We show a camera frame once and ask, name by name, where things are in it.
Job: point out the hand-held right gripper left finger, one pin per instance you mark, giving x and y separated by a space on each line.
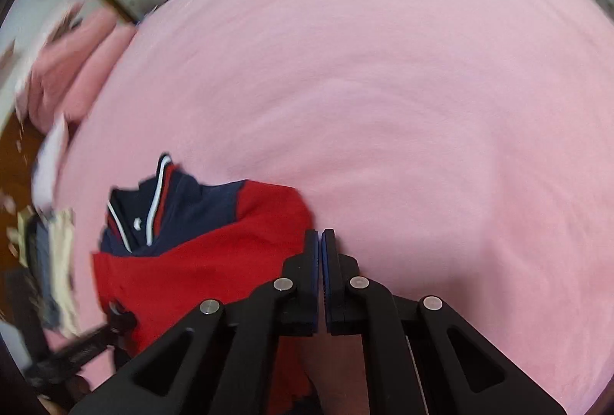
312 266

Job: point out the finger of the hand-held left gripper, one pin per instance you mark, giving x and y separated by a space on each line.
117 321

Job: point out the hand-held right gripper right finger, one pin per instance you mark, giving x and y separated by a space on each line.
328 266

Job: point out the red and navy polo shirt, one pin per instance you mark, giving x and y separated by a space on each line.
192 261

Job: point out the pile of folded clothes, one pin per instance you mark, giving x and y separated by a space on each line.
50 266

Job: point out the pink bed sheet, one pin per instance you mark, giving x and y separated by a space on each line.
364 108

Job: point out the white paper sheet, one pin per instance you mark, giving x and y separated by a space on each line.
50 165

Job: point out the pink pillow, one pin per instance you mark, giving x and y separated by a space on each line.
72 64

